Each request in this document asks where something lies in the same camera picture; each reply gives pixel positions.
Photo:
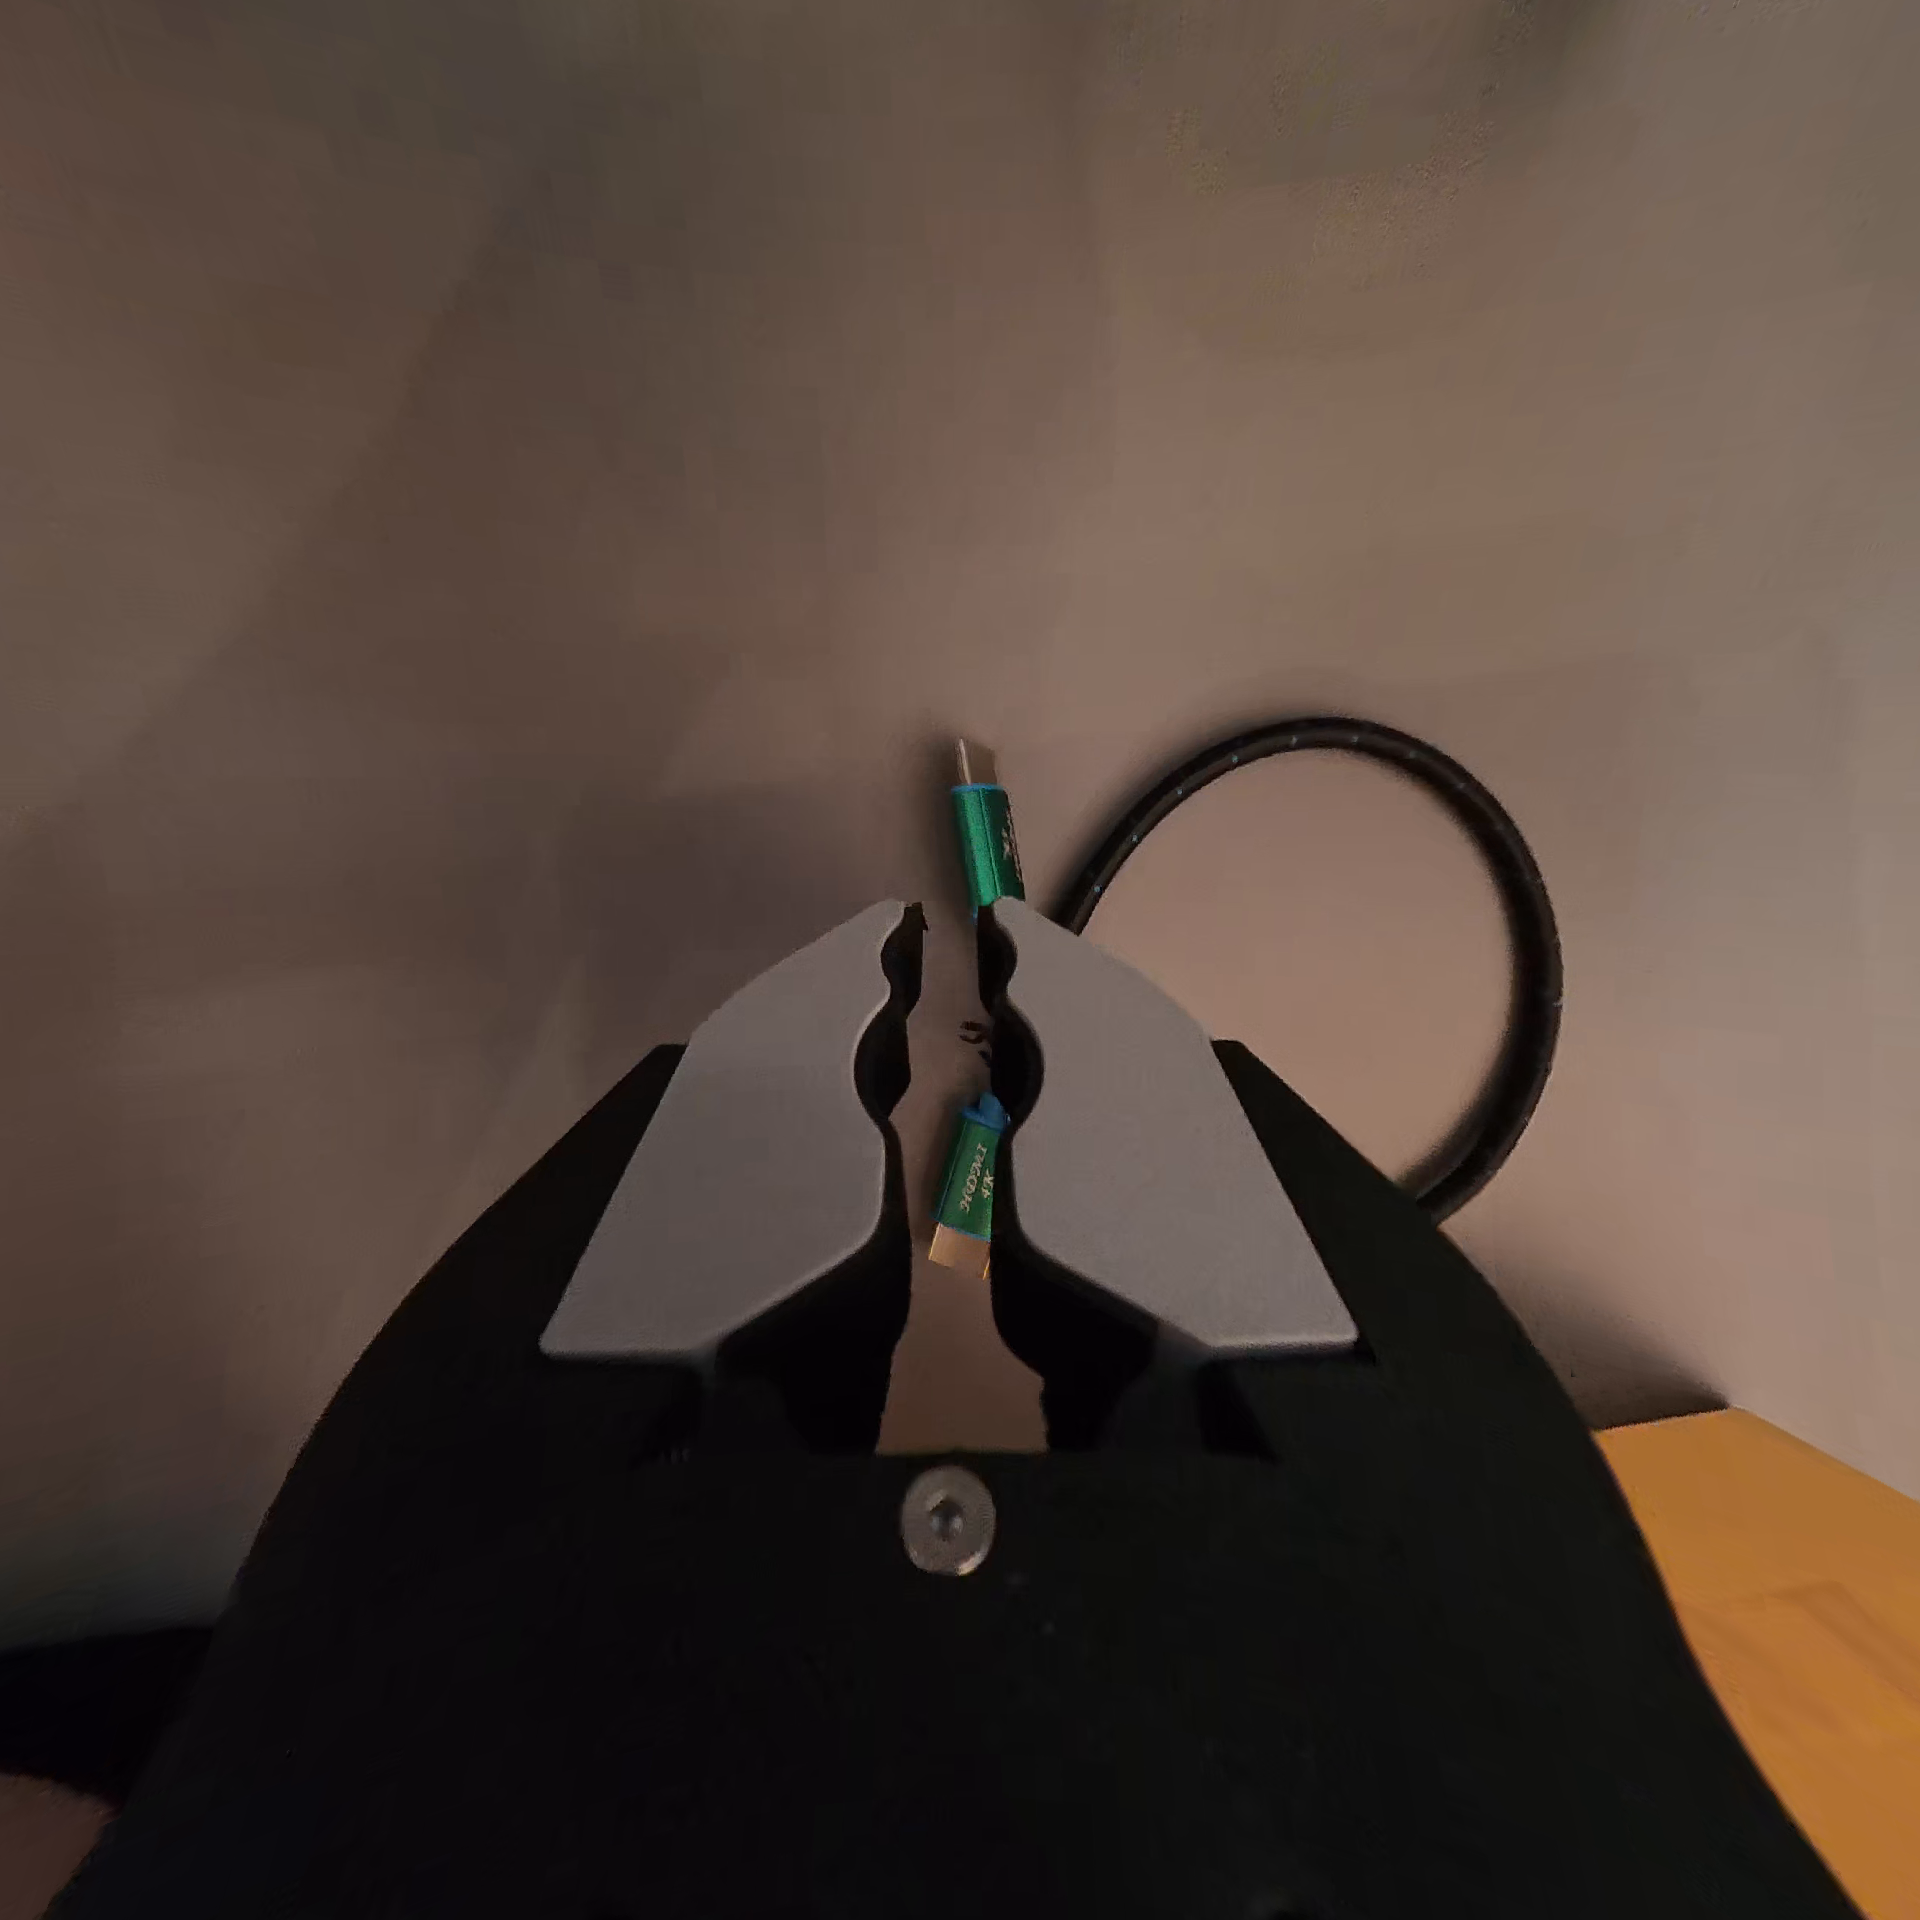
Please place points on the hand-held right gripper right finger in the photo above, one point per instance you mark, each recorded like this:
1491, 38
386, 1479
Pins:
1172, 1184

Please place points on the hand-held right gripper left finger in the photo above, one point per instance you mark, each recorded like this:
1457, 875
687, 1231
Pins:
735, 1200

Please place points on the person's right forearm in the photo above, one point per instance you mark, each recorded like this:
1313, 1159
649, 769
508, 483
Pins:
37, 1861

